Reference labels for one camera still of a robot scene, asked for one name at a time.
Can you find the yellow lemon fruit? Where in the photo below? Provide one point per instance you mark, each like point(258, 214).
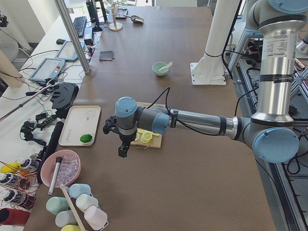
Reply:
point(10, 167)

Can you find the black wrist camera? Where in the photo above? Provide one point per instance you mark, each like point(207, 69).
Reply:
point(110, 125)

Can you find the green ceramic bowl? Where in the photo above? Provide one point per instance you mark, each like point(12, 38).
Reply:
point(156, 66)

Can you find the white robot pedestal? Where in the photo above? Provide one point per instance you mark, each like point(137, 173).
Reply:
point(209, 70)

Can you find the near teach pendant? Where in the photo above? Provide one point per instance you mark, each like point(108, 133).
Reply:
point(49, 68)

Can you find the aluminium frame post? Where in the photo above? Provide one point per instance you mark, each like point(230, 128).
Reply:
point(64, 13)

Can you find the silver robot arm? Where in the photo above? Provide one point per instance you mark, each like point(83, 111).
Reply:
point(268, 132)

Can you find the far teach pendant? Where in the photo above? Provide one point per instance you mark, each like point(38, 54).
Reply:
point(67, 52)

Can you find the green plastic cup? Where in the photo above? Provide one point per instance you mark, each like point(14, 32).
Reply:
point(55, 205)

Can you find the black perforated bracket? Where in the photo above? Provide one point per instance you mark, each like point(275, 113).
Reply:
point(63, 97)

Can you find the grey folded cloth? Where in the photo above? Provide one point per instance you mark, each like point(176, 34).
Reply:
point(106, 56)

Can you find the wooden mug tree stand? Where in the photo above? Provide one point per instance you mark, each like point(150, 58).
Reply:
point(117, 10)

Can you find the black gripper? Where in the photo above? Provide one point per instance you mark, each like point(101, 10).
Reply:
point(126, 138)

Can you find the black computer mouse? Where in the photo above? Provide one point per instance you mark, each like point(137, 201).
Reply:
point(60, 41)

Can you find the pink plastic cup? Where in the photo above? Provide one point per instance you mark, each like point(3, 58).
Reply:
point(96, 218)

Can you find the yellow plastic knife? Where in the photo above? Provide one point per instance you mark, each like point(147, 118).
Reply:
point(141, 131)

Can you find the steel muddler tool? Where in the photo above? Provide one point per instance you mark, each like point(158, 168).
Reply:
point(54, 177)

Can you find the lemon slice far side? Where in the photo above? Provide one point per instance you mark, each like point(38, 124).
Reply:
point(146, 137)

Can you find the black keyboard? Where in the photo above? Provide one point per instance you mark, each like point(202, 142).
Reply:
point(79, 24)

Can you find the teach pendant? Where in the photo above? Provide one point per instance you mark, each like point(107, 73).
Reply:
point(67, 52)
point(49, 68)

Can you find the green lime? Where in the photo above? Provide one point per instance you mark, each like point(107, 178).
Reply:
point(86, 138)

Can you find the steel scoop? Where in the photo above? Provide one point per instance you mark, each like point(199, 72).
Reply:
point(135, 19)

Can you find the black cylinder tube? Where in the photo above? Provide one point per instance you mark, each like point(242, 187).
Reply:
point(50, 148)

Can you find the pink bowl with ice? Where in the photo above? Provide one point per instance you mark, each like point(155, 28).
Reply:
point(69, 169)

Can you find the red cup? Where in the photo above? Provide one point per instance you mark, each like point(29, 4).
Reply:
point(15, 217)

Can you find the white plastic cup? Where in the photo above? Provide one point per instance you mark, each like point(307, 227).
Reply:
point(84, 201)

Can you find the yellow plastic cup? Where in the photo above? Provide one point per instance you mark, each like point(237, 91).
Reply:
point(70, 227)

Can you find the white plastic spoon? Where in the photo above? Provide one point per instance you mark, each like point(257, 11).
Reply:
point(162, 69)

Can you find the cream rabbit tray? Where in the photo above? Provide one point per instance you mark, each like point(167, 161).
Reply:
point(81, 119)

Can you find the grey blue plastic cup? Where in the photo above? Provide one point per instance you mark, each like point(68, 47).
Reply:
point(65, 218)

